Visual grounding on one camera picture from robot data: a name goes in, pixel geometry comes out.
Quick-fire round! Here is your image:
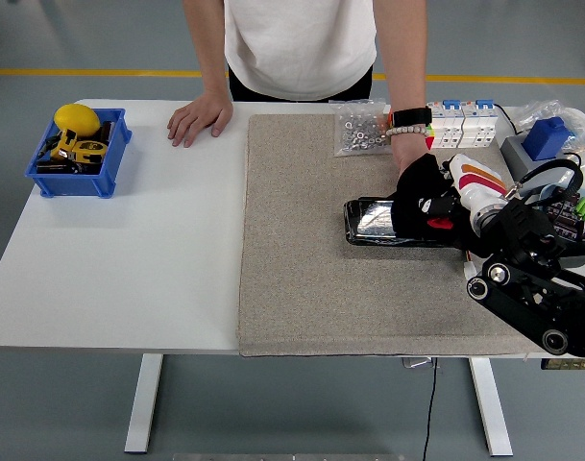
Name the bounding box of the grey-brown felt mat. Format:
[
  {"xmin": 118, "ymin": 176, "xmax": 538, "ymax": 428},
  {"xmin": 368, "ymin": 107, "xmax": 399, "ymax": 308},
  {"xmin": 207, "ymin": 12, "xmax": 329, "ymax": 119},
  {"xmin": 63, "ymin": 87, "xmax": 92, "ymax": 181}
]
[{"xmin": 237, "ymin": 112, "xmax": 538, "ymax": 359}]

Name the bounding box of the person's right hand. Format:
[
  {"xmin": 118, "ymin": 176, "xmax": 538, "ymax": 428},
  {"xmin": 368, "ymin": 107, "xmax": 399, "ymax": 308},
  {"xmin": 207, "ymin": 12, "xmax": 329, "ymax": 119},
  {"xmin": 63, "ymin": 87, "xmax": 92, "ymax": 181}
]
[{"xmin": 166, "ymin": 90, "xmax": 234, "ymax": 148}]

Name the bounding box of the crumpled clear plastic bag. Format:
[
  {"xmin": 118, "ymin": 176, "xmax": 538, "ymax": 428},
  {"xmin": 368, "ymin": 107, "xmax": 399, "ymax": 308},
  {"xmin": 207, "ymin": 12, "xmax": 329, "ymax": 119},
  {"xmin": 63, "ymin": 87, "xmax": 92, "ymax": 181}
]
[{"xmin": 515, "ymin": 98, "xmax": 585, "ymax": 159}]

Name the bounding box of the yellow tape measure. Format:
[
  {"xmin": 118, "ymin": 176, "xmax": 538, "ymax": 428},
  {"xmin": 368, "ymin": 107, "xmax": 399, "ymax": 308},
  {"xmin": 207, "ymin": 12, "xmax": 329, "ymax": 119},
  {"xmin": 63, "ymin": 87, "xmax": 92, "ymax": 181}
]
[{"xmin": 49, "ymin": 128, "xmax": 109, "ymax": 164}]

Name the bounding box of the blue plastic bin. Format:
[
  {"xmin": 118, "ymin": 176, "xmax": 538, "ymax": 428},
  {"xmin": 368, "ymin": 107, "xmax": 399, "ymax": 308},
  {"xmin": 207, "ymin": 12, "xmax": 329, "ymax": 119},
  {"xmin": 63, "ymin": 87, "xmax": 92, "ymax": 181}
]
[{"xmin": 23, "ymin": 108, "xmax": 134, "ymax": 200}]

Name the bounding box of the person's left hand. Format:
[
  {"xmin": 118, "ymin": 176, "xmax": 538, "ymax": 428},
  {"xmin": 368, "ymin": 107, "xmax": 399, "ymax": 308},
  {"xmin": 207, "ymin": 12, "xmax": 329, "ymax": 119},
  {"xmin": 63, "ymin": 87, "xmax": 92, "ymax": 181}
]
[{"xmin": 391, "ymin": 135, "xmax": 430, "ymax": 175}]

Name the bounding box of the clear bag of metal nuts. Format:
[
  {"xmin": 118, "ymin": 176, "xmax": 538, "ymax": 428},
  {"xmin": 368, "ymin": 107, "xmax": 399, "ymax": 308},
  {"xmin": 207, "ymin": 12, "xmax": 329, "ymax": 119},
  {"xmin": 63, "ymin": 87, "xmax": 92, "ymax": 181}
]
[{"xmin": 329, "ymin": 98, "xmax": 394, "ymax": 158}]

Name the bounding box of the yellow lemon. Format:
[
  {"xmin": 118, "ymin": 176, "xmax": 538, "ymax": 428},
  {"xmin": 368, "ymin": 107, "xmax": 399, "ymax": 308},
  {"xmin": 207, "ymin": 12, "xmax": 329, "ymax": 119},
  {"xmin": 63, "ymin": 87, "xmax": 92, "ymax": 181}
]
[{"xmin": 53, "ymin": 103, "xmax": 102, "ymax": 138}]

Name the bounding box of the bead bracelet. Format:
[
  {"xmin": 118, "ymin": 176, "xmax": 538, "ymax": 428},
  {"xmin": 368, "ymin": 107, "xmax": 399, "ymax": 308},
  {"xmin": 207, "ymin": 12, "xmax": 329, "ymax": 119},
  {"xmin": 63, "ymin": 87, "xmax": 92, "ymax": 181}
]
[{"xmin": 385, "ymin": 123, "xmax": 430, "ymax": 138}]

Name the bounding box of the black hanging cable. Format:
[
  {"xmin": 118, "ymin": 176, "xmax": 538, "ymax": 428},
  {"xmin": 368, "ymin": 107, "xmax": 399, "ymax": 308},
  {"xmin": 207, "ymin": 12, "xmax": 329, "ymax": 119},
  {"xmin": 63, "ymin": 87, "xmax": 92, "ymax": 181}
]
[{"xmin": 421, "ymin": 357, "xmax": 440, "ymax": 461}]

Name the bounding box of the thin black cable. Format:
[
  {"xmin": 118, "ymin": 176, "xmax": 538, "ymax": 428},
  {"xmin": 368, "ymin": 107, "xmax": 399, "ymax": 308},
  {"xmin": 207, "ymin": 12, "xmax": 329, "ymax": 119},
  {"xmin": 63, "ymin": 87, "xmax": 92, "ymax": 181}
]
[{"xmin": 492, "ymin": 103, "xmax": 584, "ymax": 169}]

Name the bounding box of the black wrist watch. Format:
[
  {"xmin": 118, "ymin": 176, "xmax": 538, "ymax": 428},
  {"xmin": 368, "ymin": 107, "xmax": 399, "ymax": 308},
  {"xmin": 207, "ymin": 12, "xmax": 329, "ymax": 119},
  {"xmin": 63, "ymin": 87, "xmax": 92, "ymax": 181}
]
[{"xmin": 390, "ymin": 106, "xmax": 433, "ymax": 129}]

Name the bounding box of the table height control panel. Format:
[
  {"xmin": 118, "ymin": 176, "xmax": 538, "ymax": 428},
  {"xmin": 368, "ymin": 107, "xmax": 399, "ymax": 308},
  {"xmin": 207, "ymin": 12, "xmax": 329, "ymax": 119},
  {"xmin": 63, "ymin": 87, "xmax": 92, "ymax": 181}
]
[{"xmin": 540, "ymin": 357, "xmax": 585, "ymax": 371}]

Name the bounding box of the black rag with red tag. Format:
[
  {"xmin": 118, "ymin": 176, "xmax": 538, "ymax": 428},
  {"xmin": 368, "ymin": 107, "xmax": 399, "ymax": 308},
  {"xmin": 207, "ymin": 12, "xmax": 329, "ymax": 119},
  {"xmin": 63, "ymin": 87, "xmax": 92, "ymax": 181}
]
[{"xmin": 390, "ymin": 153, "xmax": 475, "ymax": 251}]

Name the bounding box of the metal bracket under table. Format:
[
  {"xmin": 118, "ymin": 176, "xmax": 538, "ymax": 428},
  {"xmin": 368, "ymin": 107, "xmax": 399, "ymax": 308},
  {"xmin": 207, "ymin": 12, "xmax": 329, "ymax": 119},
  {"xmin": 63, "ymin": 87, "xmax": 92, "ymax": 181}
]
[{"xmin": 401, "ymin": 355, "xmax": 441, "ymax": 370}]

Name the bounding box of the white circuit breaker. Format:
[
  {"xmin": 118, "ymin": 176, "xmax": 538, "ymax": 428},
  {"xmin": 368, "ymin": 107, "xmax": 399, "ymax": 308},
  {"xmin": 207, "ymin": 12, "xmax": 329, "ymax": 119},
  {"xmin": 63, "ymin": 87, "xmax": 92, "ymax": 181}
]
[
  {"xmin": 426, "ymin": 99, "xmax": 466, "ymax": 150},
  {"xmin": 461, "ymin": 98, "xmax": 499, "ymax": 149}
]

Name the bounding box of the white table leg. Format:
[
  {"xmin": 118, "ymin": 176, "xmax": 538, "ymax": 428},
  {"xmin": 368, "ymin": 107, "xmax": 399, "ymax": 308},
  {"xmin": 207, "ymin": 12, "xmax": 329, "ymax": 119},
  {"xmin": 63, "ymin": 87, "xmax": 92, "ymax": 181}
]
[
  {"xmin": 467, "ymin": 357, "xmax": 514, "ymax": 457},
  {"xmin": 123, "ymin": 353, "xmax": 164, "ymax": 455}
]

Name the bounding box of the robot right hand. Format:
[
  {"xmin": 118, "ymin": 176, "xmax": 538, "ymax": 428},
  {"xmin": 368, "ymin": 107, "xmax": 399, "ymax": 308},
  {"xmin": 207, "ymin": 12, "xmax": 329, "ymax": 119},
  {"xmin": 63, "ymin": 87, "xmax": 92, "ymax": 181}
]
[{"xmin": 418, "ymin": 153, "xmax": 508, "ymax": 220}]

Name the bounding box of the black panel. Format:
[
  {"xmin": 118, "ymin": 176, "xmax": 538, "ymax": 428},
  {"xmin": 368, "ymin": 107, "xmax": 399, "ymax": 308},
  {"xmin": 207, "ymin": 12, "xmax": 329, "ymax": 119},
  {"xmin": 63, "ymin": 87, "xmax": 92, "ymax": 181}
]
[{"xmin": 343, "ymin": 195, "xmax": 471, "ymax": 250}]

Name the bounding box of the blue plastic block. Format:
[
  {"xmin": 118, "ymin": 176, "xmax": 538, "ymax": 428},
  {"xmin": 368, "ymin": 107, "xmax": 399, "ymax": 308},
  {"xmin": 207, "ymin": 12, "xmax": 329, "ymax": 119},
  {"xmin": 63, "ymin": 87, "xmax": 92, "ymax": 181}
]
[{"xmin": 521, "ymin": 116, "xmax": 573, "ymax": 162}]

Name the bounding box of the grey plastic base block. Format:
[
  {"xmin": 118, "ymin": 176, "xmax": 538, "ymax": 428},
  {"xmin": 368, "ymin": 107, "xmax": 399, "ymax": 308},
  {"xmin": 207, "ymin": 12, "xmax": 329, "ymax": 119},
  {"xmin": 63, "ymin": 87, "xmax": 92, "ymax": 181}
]
[{"xmin": 500, "ymin": 134, "xmax": 581, "ymax": 193}]

